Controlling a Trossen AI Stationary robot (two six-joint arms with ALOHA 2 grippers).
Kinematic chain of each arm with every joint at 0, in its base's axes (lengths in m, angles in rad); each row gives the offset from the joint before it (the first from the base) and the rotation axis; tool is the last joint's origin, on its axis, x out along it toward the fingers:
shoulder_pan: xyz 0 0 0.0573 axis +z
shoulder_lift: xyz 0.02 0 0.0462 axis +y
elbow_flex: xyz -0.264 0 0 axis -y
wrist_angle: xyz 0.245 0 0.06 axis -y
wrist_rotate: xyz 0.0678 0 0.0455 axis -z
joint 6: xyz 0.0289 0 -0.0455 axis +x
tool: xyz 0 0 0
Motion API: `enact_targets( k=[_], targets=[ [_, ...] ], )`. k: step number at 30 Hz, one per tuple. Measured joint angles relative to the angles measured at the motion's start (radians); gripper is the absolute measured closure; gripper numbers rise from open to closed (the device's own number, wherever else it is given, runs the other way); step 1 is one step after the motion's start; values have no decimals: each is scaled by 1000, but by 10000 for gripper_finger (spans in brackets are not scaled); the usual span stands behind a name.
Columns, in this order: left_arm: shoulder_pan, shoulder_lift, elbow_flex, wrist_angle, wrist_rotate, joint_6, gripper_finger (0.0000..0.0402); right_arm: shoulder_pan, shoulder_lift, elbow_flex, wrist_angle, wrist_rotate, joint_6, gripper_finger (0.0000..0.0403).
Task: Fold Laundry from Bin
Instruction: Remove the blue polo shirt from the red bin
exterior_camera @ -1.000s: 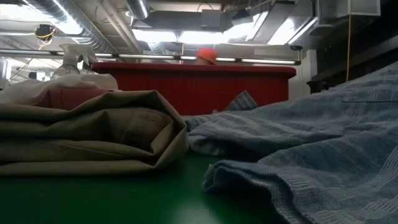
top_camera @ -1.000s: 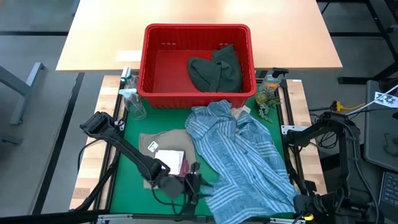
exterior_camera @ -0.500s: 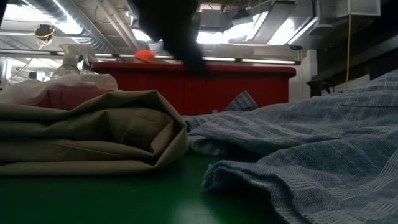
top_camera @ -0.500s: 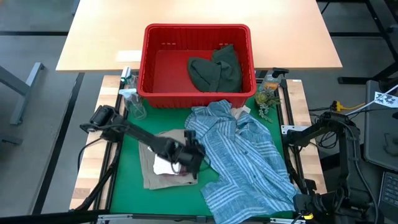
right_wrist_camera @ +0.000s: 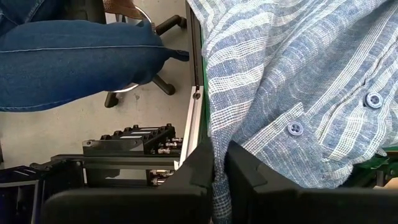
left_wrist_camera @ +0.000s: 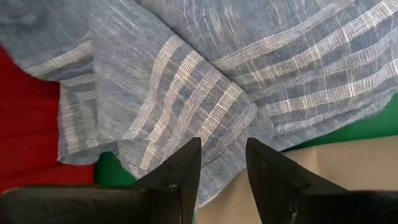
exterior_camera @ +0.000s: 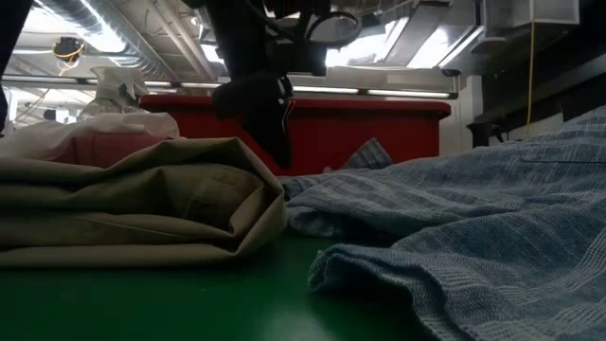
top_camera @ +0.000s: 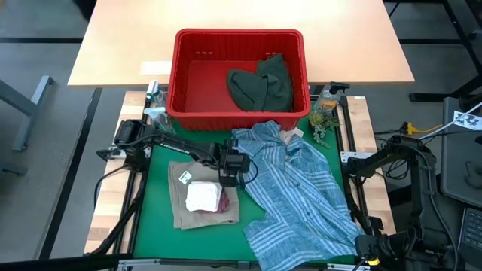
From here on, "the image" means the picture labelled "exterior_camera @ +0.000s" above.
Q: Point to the red plastic laundry bin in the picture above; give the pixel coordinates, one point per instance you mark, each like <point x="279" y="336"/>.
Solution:
<point x="360" y="128"/>

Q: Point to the silver ventilation duct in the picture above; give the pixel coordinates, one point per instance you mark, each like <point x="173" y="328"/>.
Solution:
<point x="123" y="42"/>

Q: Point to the maroon garment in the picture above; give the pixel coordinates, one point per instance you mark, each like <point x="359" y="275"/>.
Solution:
<point x="104" y="149"/>

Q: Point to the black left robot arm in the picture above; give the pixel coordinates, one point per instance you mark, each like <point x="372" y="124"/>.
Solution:
<point x="12" y="38"/>

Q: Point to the clear plastic spray bottle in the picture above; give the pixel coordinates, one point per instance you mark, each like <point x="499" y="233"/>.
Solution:
<point x="113" y="87"/>

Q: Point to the bright ceiling light panel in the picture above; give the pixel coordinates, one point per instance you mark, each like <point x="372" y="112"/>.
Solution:
<point x="360" y="54"/>

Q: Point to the blue striped shirt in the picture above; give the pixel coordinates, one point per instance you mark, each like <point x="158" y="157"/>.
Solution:
<point x="473" y="237"/>

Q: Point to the khaki trousers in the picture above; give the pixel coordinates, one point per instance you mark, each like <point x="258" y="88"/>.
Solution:
<point x="142" y="213"/>

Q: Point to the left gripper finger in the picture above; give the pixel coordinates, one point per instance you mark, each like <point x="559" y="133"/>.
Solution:
<point x="288" y="142"/>
<point x="255" y="109"/>

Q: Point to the white garment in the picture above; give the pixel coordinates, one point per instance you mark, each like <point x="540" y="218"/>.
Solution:
<point x="71" y="132"/>

